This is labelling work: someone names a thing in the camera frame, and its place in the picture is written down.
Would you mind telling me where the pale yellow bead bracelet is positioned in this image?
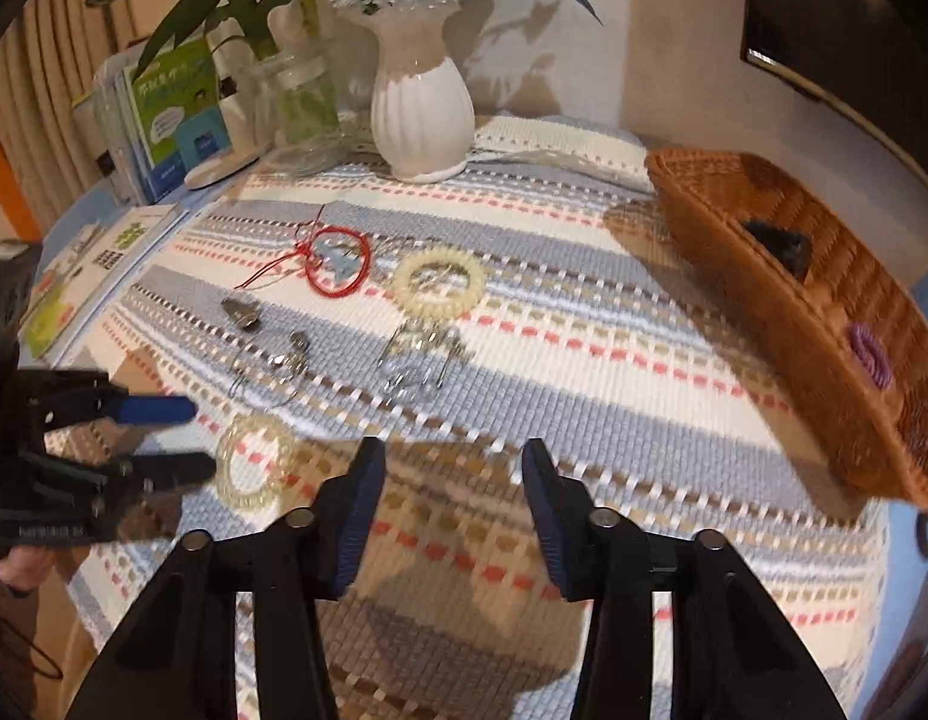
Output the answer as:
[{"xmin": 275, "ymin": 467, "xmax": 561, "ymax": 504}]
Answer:
[{"xmin": 211, "ymin": 411, "xmax": 301, "ymax": 512}]

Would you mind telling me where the cream beaded bracelet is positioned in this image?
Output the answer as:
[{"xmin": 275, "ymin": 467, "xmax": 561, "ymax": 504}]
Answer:
[{"xmin": 390, "ymin": 244, "xmax": 489, "ymax": 320}]

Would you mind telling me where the purple spiral hair tie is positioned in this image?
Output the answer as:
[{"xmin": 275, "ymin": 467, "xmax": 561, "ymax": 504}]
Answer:
[{"xmin": 845, "ymin": 320, "xmax": 896, "ymax": 392}]

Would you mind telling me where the black bangle bracelet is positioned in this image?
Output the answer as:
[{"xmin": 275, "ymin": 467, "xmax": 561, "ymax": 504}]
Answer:
[{"xmin": 742, "ymin": 218, "xmax": 816, "ymax": 285}]

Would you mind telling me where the left hand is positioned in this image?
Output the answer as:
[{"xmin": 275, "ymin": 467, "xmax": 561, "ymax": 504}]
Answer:
[{"xmin": 0, "ymin": 546, "xmax": 57, "ymax": 595}]

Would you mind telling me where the white leaflet on table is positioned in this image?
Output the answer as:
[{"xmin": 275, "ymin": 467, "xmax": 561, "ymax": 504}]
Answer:
[{"xmin": 20, "ymin": 203, "xmax": 182, "ymax": 364}]

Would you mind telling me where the striped woven table mat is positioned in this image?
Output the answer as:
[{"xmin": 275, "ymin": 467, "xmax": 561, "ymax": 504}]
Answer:
[{"xmin": 67, "ymin": 156, "xmax": 887, "ymax": 718}]

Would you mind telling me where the green blue booklet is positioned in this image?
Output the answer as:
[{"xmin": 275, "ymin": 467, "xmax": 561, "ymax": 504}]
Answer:
[{"xmin": 73, "ymin": 35, "xmax": 233, "ymax": 205}]

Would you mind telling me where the glass jar with plant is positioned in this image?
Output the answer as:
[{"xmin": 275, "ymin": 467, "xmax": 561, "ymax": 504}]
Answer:
[{"xmin": 238, "ymin": 41, "xmax": 347, "ymax": 177}]

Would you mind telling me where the brown wicker basket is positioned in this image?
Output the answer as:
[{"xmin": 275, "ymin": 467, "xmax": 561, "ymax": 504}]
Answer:
[{"xmin": 646, "ymin": 148, "xmax": 928, "ymax": 509}]

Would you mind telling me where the white ribbed vase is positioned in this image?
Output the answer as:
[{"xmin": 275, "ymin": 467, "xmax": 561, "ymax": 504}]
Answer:
[{"xmin": 343, "ymin": 2, "xmax": 475, "ymax": 184}]

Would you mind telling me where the red string bracelet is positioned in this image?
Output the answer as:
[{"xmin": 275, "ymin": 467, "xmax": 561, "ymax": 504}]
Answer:
[{"xmin": 234, "ymin": 205, "xmax": 375, "ymax": 301}]

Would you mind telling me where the wall mounted television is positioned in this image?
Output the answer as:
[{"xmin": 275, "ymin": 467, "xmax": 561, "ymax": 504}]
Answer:
[{"xmin": 741, "ymin": 0, "xmax": 928, "ymax": 187}]

